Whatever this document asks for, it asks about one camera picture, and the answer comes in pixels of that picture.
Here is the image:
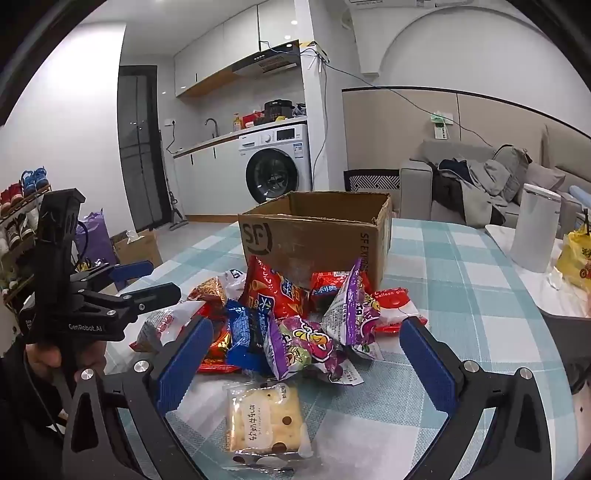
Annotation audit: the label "white wall power strip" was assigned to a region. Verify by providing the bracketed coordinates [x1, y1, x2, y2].
[427, 111, 455, 140]

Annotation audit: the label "red biscuit packet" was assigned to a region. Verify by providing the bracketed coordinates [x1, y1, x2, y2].
[308, 271, 370, 311]

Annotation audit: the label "white washing machine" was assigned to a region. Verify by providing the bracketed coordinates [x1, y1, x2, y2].
[238, 124, 311, 205]

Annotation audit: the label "red shoes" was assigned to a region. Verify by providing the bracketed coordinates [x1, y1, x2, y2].
[0, 182, 24, 206]

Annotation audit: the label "person's left forearm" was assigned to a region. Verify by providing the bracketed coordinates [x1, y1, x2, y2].
[0, 342, 75, 480]

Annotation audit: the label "brown cardboard box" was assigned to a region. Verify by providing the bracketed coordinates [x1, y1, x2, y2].
[238, 191, 393, 289]

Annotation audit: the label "range hood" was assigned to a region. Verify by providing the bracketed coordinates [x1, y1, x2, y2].
[231, 39, 301, 79]

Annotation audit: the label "black white patterned basket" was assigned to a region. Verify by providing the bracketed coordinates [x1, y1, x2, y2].
[343, 169, 401, 193]

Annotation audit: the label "white marble side table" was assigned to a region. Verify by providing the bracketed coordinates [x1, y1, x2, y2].
[485, 224, 591, 319]

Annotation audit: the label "orange brown snack packet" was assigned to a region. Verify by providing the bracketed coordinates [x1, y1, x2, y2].
[188, 276, 229, 305]

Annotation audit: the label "purple bag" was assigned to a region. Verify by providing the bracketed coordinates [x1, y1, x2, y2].
[74, 210, 118, 273]

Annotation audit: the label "red white glue packet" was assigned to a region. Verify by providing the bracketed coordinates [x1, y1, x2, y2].
[369, 286, 428, 335]

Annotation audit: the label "clear cracker packet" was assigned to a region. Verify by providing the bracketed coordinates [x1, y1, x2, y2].
[224, 382, 312, 467]

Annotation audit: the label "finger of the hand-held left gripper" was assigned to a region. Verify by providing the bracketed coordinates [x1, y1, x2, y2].
[69, 261, 154, 296]
[85, 282, 182, 324]

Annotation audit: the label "white air conditioner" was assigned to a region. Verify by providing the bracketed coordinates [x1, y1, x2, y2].
[344, 0, 439, 10]

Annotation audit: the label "purple snack packet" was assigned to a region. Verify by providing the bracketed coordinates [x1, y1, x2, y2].
[265, 316, 365, 385]
[321, 258, 382, 361]

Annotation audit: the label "grey sofa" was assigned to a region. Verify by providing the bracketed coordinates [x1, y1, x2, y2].
[399, 122, 591, 236]

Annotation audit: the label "white red snack packet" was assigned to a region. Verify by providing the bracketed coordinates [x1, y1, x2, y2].
[129, 300, 211, 354]

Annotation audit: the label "shoe rack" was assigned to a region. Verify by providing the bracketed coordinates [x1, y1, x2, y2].
[0, 185, 54, 305]

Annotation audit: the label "silver white snack packet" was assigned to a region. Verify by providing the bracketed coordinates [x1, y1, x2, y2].
[217, 268, 250, 303]

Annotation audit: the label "black glass door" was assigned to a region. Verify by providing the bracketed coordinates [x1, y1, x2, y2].
[116, 65, 167, 227]

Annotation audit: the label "light grey cushion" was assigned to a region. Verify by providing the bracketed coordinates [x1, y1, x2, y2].
[512, 161, 566, 208]

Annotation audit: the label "white base cabinet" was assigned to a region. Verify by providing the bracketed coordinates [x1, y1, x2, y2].
[172, 131, 250, 223]

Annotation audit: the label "person's left hand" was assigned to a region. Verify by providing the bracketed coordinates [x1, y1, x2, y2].
[25, 340, 108, 384]

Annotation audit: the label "black pressure cooker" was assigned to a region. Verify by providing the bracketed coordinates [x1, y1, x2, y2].
[263, 99, 295, 121]

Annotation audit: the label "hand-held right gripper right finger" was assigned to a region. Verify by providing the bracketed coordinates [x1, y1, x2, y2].
[398, 316, 555, 480]

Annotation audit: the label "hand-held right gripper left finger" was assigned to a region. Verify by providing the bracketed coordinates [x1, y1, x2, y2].
[62, 316, 215, 480]

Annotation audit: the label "dark grey cushion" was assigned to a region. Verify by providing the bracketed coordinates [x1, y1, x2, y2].
[492, 144, 532, 204]

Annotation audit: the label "pile of clothes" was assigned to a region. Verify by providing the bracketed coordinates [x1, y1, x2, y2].
[431, 157, 518, 227]

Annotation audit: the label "floor mop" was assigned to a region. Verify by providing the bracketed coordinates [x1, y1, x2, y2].
[159, 131, 190, 232]

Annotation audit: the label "small cardboard box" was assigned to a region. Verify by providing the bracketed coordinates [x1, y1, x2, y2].
[111, 228, 163, 273]

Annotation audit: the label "yellow plastic bag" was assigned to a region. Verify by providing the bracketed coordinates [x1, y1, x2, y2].
[554, 226, 591, 292]

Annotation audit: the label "white router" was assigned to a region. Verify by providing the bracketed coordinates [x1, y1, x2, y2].
[300, 41, 331, 63]

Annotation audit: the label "blue shoes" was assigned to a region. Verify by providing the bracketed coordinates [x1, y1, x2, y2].
[21, 167, 49, 195]

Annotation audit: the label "white wall cabinets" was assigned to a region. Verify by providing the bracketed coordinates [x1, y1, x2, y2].
[173, 0, 308, 99]

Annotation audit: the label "white cylindrical container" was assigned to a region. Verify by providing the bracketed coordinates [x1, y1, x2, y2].
[509, 183, 561, 273]

